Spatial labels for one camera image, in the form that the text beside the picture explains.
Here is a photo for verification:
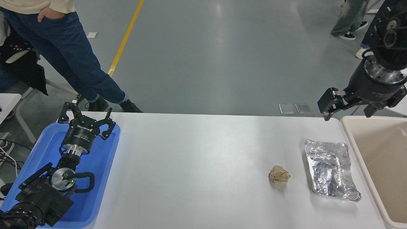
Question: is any blue plastic tray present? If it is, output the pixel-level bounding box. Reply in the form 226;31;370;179
0;122;121;229

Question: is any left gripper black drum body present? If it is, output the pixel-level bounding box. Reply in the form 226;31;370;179
61;116;102;150

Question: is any person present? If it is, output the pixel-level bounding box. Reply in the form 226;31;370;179
331;0;370;41
0;0;143;113
355;0;383;59
0;12;49;96

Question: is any white floor cable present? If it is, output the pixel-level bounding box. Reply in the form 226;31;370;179
0;146;19;177

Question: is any silver foil tray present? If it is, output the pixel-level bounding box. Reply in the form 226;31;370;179
304;139;362;202

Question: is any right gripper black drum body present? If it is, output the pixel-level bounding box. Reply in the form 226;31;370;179
346;64;406;103

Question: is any black floor cable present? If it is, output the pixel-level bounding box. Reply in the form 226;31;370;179
0;139;25;170

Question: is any white tube chair frame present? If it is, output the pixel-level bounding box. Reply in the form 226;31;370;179
14;78;80;143

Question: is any grey shoe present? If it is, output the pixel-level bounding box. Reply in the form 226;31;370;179
0;140;15;166

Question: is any small white table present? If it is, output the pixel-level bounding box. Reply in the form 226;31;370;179
0;93;22;124

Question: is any crumpled tan paper ball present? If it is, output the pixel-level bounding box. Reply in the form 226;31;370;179
269;165;291;185

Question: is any large pale bin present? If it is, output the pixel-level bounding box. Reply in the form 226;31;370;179
340;115;407;229

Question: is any person's hand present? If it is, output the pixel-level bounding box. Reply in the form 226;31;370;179
38;7;64;23

